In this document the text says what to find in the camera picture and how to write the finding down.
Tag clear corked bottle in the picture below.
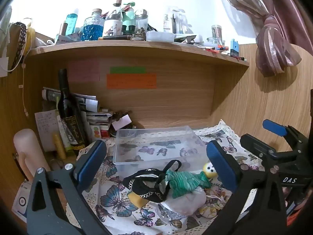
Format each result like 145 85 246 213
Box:
102 0 124 37

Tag mauve striped curtain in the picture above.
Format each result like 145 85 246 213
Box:
212 0 313 78

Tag rolled magazines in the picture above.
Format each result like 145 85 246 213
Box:
41 87 100 112

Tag white printed paper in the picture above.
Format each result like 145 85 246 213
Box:
11 181 34 222

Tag pale pink card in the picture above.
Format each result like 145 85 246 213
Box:
111 114 133 131

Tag yellow candle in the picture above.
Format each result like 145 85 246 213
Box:
53 133 67 160

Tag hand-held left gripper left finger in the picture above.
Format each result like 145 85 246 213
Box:
26 140 115 235

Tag green pleated scrunchie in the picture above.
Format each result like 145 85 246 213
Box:
165 170 211 199

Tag wooden shelf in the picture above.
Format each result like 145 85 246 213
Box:
24 40 250 128

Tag pale pink cylindrical bottle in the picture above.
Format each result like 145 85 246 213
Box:
13 129 51 182

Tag butterfly print tablecloth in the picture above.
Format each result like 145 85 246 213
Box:
73 120 265 235

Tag dark wine bottle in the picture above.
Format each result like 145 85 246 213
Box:
57 69 90 153

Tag floral fabric pouch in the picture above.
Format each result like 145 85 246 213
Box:
198 183 233 219

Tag green sticky note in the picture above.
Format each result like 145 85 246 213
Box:
110 66 147 74

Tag clear plastic wrapper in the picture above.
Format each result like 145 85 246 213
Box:
156 203 189 224

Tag white fabric pouch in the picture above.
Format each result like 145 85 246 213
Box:
162 188 208 216

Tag white cable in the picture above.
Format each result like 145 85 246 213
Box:
0 51 29 118

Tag pink sticky note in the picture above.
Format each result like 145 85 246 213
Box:
68 60 101 83

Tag clear tumbler with metal lid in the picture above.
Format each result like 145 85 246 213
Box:
134 9 149 32

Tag clear plastic container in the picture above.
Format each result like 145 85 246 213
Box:
113 126 208 172

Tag bunch of pens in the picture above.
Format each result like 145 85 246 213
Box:
205 44 230 54

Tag blue and black stamp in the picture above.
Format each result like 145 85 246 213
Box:
229 39 239 57

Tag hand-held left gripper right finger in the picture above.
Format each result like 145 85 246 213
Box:
206 140 287 235

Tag black chain headband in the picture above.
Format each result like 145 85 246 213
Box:
121 160 183 203

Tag yellow round soft toy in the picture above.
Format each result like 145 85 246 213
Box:
202 162 218 178

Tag orange sticky note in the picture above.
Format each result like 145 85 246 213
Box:
106 73 157 89

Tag clear acrylic organizer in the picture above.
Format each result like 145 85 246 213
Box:
163 5 192 34

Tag handwritten paper note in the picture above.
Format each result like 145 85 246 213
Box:
34 110 59 152

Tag stack of small boxes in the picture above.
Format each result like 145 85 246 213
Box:
85 107 115 138

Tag black lace headband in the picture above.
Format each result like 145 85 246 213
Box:
9 22 27 72

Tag white plastic box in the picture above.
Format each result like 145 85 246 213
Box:
146 30 175 42

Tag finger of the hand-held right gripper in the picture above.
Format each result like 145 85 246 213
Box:
263 119 308 152
240 134 280 162

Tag glass jar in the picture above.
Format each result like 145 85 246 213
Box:
211 25 223 45

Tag glass bottle with blue liquid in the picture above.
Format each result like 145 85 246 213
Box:
80 8 104 42

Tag green pump bottle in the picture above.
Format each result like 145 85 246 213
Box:
122 2 136 35

